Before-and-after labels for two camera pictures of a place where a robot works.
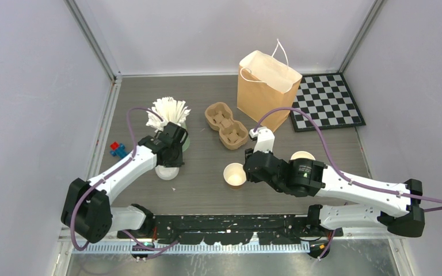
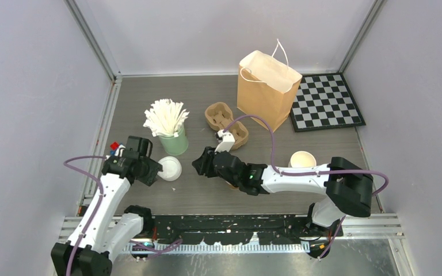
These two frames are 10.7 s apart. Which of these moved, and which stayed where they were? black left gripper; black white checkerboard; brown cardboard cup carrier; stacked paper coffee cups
Moved: black left gripper
Stayed: stacked paper coffee cups; black white checkerboard; brown cardboard cup carrier
